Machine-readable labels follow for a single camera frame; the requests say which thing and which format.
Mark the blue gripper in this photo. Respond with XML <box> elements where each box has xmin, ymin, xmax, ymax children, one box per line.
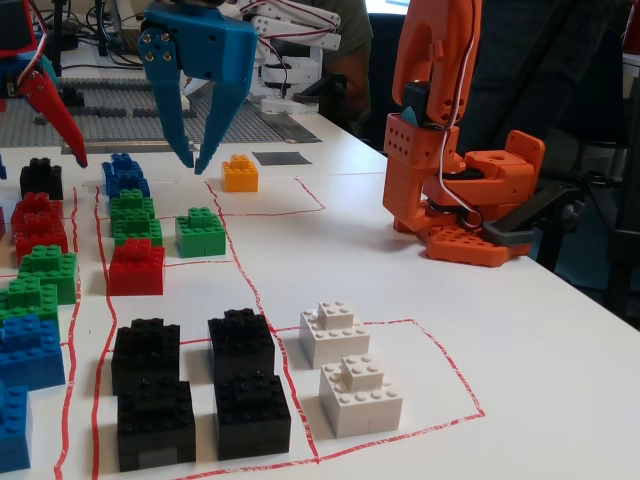
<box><xmin>138</xmin><ymin>0</ymin><xmax>259</xmax><ymax>176</ymax></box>

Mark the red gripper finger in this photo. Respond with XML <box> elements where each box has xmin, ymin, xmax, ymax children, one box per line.
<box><xmin>19</xmin><ymin>69</ymin><xmax>89</xmax><ymax>169</ymax></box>

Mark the yellow lego block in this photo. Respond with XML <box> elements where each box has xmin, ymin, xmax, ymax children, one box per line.
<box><xmin>221</xmin><ymin>153</ymin><xmax>260</xmax><ymax>194</ymax></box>

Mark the small black lego block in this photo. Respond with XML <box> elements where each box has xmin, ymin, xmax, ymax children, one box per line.
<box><xmin>58</xmin><ymin>87</ymin><xmax>86</xmax><ymax>109</ymax></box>

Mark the blue lego block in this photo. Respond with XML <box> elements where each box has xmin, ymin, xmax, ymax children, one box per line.
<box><xmin>101</xmin><ymin>152</ymin><xmax>146</xmax><ymax>184</ymax></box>
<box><xmin>0</xmin><ymin>313</ymin><xmax>67</xmax><ymax>391</ymax></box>
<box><xmin>0</xmin><ymin>382</ymin><xmax>34</xmax><ymax>474</ymax></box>
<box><xmin>104</xmin><ymin>169</ymin><xmax>151</xmax><ymax>201</ymax></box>

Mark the red lego block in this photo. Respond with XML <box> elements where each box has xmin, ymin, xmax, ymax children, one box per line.
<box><xmin>10</xmin><ymin>192</ymin><xmax>65</xmax><ymax>226</ymax></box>
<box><xmin>107</xmin><ymin>237</ymin><xmax>166</xmax><ymax>297</ymax></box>
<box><xmin>13</xmin><ymin>213</ymin><xmax>69</xmax><ymax>262</ymax></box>

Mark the grey tape square marker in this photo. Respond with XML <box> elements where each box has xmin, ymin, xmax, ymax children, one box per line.
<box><xmin>251</xmin><ymin>150</ymin><xmax>314</xmax><ymax>167</ymax></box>

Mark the green lego block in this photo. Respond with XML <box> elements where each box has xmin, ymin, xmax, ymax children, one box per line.
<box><xmin>18</xmin><ymin>244</ymin><xmax>80</xmax><ymax>306</ymax></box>
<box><xmin>108</xmin><ymin>188</ymin><xmax>155</xmax><ymax>221</ymax></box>
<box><xmin>0</xmin><ymin>276</ymin><xmax>61</xmax><ymax>331</ymax></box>
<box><xmin>112</xmin><ymin>208</ymin><xmax>164</xmax><ymax>247</ymax></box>
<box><xmin>174</xmin><ymin>205</ymin><xmax>227</xmax><ymax>260</ymax></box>

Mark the white lego block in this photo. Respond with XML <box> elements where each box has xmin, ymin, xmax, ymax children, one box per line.
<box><xmin>298</xmin><ymin>299</ymin><xmax>372</xmax><ymax>371</ymax></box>
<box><xmin>318</xmin><ymin>353</ymin><xmax>404</xmax><ymax>440</ymax></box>

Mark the black lego strip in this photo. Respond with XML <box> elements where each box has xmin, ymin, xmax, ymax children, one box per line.
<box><xmin>49</xmin><ymin>107</ymin><xmax>127</xmax><ymax>119</ymax></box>
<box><xmin>132</xmin><ymin>107</ymin><xmax>199</xmax><ymax>120</ymax></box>

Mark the black stand pole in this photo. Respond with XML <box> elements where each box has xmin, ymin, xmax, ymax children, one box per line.
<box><xmin>96</xmin><ymin>0</ymin><xmax>109</xmax><ymax>57</ymax></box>
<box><xmin>51</xmin><ymin>0</ymin><xmax>64</xmax><ymax>77</ymax></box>

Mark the grey lego baseplate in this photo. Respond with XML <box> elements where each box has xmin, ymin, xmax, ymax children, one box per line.
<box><xmin>0</xmin><ymin>77</ymin><xmax>286</xmax><ymax>149</ymax></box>

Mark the grey tape strip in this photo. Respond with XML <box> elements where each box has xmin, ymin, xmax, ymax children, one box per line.
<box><xmin>60</xmin><ymin>139</ymin><xmax>199</xmax><ymax>155</ymax></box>

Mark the black table clamp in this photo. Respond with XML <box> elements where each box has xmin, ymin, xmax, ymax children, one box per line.
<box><xmin>482</xmin><ymin>182</ymin><xmax>584</xmax><ymax>247</ymax></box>

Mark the red white servo cable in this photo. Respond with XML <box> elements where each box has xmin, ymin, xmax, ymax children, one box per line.
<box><xmin>436</xmin><ymin>29</ymin><xmax>484</xmax><ymax>229</ymax></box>

